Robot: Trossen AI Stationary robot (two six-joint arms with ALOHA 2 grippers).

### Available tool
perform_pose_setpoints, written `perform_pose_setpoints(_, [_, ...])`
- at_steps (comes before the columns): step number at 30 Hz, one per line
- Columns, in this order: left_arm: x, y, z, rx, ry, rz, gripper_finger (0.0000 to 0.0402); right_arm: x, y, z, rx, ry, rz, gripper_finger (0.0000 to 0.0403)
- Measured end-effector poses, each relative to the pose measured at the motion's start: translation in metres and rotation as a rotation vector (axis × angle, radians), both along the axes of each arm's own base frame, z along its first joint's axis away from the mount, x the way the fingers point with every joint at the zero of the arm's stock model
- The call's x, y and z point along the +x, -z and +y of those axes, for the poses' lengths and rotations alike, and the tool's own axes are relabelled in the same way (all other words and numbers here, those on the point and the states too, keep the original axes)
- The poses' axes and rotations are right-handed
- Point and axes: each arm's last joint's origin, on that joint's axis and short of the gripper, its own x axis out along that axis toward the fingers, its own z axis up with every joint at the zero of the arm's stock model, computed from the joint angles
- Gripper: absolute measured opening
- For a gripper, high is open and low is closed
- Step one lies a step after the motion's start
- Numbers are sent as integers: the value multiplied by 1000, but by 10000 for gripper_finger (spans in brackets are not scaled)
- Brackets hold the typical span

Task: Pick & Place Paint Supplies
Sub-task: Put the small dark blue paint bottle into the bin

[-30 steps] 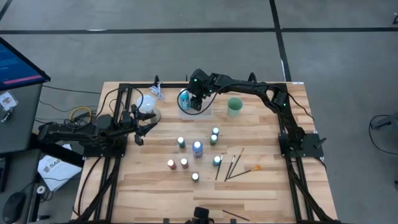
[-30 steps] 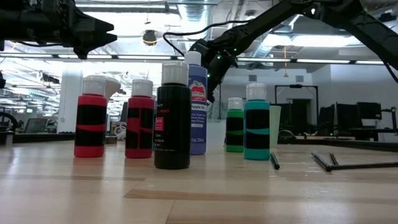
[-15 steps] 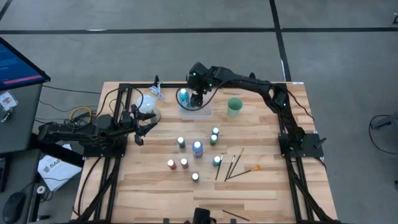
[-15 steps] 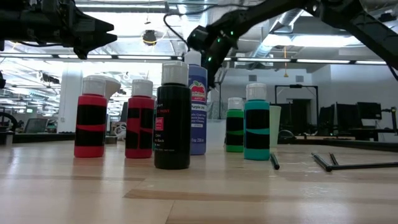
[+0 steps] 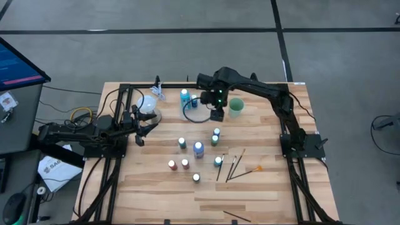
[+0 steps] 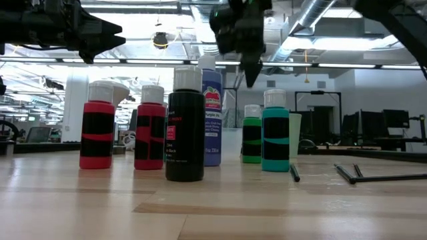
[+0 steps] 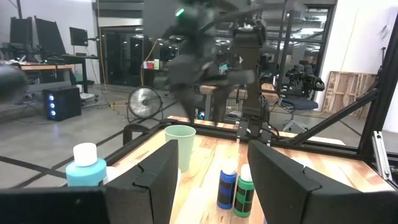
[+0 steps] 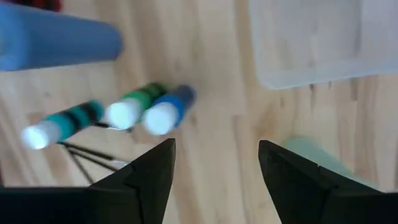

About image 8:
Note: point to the small green paint bottle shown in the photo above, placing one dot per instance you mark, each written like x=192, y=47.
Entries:
x=136, y=99

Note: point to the small teal paint bottle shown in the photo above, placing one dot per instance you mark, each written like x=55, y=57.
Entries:
x=71, y=119

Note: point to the clear plastic bin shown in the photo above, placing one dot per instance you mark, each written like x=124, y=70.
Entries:
x=311, y=46

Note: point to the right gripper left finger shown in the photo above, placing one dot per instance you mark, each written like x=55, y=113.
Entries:
x=93, y=205

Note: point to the small dark red paint bottle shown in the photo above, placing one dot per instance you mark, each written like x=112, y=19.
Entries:
x=40, y=4

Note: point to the small dark blue paint bottle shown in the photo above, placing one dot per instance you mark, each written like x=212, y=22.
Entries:
x=169, y=107

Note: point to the large periwinkle blue paint bottle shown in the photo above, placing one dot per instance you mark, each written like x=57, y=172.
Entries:
x=56, y=40

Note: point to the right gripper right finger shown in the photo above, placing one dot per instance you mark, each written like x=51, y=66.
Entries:
x=326, y=202

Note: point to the light green plastic cup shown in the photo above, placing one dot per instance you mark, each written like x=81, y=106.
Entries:
x=314, y=152

